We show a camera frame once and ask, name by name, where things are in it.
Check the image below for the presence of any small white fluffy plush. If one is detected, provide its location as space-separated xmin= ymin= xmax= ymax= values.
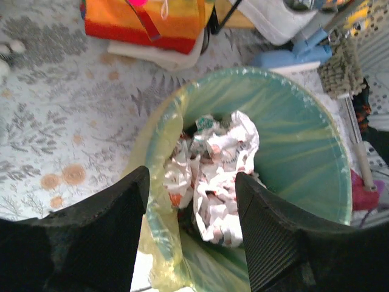
xmin=1 ymin=40 xmax=26 ymax=84

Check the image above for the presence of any yellow plastic trash bag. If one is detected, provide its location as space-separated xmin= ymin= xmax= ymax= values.
xmin=126 ymin=67 xmax=352 ymax=291

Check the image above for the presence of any chenille mop with metal handle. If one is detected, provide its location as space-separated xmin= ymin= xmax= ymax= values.
xmin=318 ymin=30 xmax=377 ymax=192

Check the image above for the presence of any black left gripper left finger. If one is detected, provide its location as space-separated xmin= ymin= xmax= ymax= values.
xmin=1 ymin=166 xmax=150 ymax=291

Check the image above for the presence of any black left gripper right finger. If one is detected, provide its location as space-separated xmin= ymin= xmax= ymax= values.
xmin=235 ymin=172 xmax=388 ymax=291

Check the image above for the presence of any black orange patterned cloth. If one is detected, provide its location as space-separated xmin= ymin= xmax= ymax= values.
xmin=353 ymin=78 xmax=371 ymax=140

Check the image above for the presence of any blue handled mop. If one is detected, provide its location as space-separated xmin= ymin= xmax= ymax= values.
xmin=250 ymin=29 xmax=332 ymax=74

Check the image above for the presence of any crumpled white paper trash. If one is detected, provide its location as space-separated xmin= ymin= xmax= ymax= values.
xmin=163 ymin=111 xmax=260 ymax=248

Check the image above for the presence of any rainbow striped folded towel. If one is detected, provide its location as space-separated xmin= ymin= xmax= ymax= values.
xmin=80 ymin=0 xmax=215 ymax=55

